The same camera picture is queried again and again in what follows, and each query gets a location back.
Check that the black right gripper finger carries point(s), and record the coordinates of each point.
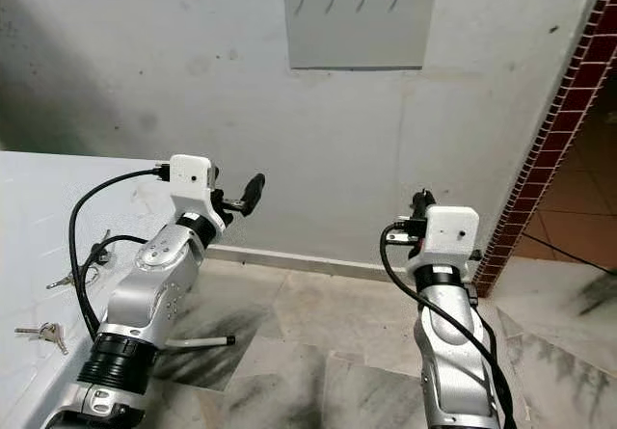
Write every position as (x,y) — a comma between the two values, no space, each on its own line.
(422,202)

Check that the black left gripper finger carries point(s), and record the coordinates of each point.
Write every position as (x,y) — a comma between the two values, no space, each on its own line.
(254,193)

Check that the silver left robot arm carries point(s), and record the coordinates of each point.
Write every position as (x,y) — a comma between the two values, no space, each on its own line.
(154,284)

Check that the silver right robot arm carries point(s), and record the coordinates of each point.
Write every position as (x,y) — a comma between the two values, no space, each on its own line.
(443,361)

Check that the silver key bunch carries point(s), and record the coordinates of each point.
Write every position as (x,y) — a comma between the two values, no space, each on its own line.
(48,333)

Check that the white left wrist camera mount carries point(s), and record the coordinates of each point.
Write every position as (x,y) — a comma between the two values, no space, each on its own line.
(191,183)

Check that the white wall base conduit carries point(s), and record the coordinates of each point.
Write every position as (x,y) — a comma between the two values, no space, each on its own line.
(308,262)

